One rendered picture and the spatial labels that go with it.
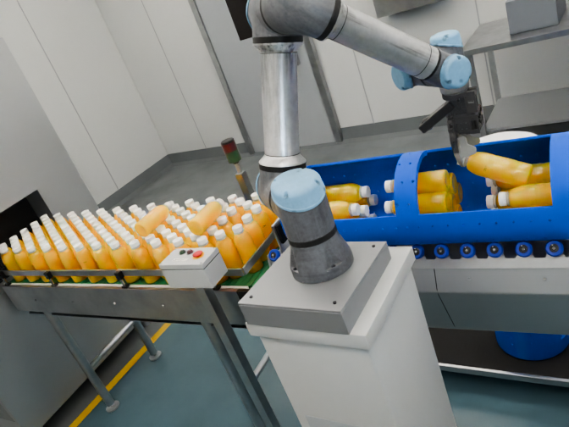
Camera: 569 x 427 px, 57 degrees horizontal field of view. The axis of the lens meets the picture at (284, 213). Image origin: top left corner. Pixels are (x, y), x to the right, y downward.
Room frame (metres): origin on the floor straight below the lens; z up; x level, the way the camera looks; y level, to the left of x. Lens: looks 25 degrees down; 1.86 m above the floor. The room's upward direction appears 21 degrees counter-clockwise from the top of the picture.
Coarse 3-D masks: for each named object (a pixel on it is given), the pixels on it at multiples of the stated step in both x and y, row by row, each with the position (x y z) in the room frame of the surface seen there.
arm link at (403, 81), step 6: (396, 72) 1.28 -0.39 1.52; (402, 72) 1.25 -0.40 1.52; (396, 78) 1.29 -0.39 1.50; (402, 78) 1.26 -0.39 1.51; (408, 78) 1.25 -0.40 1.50; (414, 78) 1.24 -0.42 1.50; (396, 84) 1.29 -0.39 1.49; (402, 84) 1.26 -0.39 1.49; (408, 84) 1.25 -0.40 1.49; (414, 84) 1.26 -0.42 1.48; (420, 84) 1.23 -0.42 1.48; (402, 90) 1.28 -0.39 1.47
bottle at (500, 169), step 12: (468, 156) 1.31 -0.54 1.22; (480, 156) 1.28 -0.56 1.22; (492, 156) 1.27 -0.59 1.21; (468, 168) 1.30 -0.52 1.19; (480, 168) 1.27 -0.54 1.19; (492, 168) 1.25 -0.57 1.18; (504, 168) 1.24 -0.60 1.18; (516, 168) 1.23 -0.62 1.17; (528, 168) 1.21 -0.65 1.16; (504, 180) 1.24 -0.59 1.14; (516, 180) 1.22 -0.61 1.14
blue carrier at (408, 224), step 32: (352, 160) 1.59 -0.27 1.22; (384, 160) 1.56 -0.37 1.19; (416, 160) 1.38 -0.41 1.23; (448, 160) 1.47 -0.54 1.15; (544, 160) 1.32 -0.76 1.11; (384, 192) 1.62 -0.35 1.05; (416, 192) 1.31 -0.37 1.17; (480, 192) 1.42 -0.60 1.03; (352, 224) 1.41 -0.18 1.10; (384, 224) 1.35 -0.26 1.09; (416, 224) 1.29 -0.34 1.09; (448, 224) 1.24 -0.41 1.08; (480, 224) 1.19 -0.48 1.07; (512, 224) 1.14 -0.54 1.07; (544, 224) 1.10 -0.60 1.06
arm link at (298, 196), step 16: (288, 176) 1.10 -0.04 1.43; (304, 176) 1.08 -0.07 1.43; (272, 192) 1.07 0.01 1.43; (288, 192) 1.04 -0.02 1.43; (304, 192) 1.03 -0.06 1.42; (320, 192) 1.04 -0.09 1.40; (272, 208) 1.12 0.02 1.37; (288, 208) 1.03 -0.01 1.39; (304, 208) 1.02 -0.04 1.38; (320, 208) 1.03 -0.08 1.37; (288, 224) 1.04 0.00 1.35; (304, 224) 1.02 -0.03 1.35; (320, 224) 1.02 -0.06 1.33; (304, 240) 1.02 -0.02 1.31
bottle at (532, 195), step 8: (528, 184) 1.20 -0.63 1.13; (536, 184) 1.18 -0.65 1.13; (544, 184) 1.16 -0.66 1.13; (512, 192) 1.20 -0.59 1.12; (520, 192) 1.18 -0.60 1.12; (528, 192) 1.17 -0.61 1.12; (536, 192) 1.16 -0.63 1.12; (544, 192) 1.14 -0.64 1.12; (512, 200) 1.19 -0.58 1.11; (520, 200) 1.17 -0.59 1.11; (528, 200) 1.16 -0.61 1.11; (536, 200) 1.15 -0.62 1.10; (544, 200) 1.14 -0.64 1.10
